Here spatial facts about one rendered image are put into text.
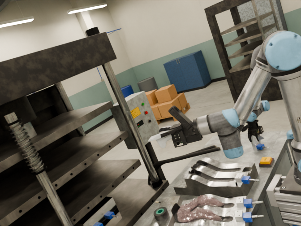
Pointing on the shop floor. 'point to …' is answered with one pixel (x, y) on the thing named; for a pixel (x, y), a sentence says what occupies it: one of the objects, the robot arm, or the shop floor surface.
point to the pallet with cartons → (166, 102)
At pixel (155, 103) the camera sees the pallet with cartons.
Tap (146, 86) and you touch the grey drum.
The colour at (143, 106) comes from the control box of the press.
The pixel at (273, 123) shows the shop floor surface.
